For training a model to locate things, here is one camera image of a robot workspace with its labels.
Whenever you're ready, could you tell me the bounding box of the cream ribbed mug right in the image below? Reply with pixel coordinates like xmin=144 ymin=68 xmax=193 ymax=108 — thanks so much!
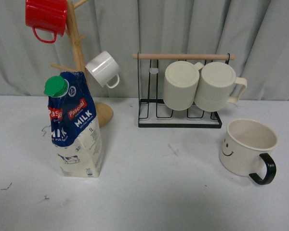
xmin=194 ymin=62 xmax=247 ymax=112

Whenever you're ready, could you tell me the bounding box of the smiley cup black handle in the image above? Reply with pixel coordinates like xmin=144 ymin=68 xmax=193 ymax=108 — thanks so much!
xmin=219 ymin=118 xmax=278 ymax=185

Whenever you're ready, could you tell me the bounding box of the cream ribbed mug left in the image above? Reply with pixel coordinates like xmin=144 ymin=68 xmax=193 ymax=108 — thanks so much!
xmin=163 ymin=61 xmax=204 ymax=111

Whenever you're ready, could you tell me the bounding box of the white hanging mug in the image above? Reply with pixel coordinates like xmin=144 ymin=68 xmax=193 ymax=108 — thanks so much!
xmin=85 ymin=51 xmax=120 ymax=89

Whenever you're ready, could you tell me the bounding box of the blue white milk carton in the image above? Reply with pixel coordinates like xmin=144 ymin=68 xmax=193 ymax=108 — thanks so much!
xmin=44 ymin=72 xmax=104 ymax=178

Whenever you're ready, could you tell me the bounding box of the black wire cup rack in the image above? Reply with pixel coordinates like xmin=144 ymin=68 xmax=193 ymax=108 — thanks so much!
xmin=132 ymin=52 xmax=236 ymax=128

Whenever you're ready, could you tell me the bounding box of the wooden mug tree stand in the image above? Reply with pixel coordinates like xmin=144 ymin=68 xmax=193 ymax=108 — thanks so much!
xmin=50 ymin=0 xmax=113 ymax=127

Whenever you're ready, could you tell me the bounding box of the cream ribbed mug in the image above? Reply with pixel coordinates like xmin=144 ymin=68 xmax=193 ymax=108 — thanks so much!
xmin=194 ymin=62 xmax=247 ymax=112
xmin=163 ymin=61 xmax=204 ymax=111

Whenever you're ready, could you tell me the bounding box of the red enamel mug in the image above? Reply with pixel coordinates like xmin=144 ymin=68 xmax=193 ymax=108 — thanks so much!
xmin=25 ymin=0 xmax=67 ymax=43

